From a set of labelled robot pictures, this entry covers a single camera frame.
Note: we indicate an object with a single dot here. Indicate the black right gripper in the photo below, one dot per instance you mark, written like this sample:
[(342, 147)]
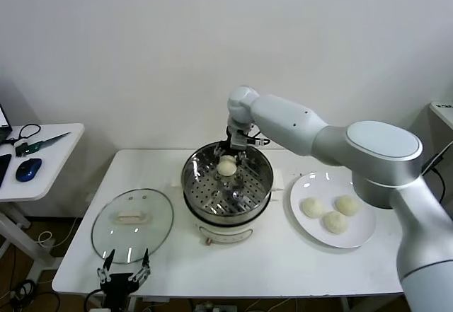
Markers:
[(229, 138)]

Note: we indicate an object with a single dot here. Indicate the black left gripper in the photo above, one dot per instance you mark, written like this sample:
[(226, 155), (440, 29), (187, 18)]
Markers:
[(117, 283)]

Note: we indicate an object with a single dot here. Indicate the white steamed baozi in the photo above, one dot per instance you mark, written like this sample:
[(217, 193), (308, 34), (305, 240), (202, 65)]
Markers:
[(334, 223), (347, 205), (313, 208), (226, 167)]

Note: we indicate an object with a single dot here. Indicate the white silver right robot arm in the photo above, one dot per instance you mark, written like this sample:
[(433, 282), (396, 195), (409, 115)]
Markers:
[(382, 149)]

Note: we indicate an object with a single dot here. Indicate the stainless steel steamer basket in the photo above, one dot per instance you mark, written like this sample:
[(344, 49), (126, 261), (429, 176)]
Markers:
[(256, 184)]

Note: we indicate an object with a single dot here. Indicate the cream electric cooking pot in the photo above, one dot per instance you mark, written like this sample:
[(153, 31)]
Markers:
[(226, 232)]

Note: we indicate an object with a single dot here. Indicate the white floor power strip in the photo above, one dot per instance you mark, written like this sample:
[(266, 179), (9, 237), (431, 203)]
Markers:
[(212, 307)]

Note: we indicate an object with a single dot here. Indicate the white side table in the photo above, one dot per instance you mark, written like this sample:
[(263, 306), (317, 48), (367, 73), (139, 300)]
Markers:
[(56, 170)]

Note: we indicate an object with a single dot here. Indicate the blue computer mouse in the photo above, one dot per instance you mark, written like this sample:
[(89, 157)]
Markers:
[(28, 170)]

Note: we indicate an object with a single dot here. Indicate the white round plate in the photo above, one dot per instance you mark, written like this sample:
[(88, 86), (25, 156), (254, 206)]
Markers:
[(354, 237)]

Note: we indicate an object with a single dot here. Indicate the black flat device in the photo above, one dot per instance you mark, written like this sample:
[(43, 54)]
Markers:
[(3, 170)]

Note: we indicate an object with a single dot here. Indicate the small black white gadget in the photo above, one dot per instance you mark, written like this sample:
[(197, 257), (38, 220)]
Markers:
[(22, 150)]

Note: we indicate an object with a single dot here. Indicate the open laptop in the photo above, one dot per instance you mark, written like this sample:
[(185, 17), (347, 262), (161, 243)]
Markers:
[(3, 121)]

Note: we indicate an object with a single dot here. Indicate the white table with label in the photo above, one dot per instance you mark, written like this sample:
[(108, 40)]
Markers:
[(442, 112)]

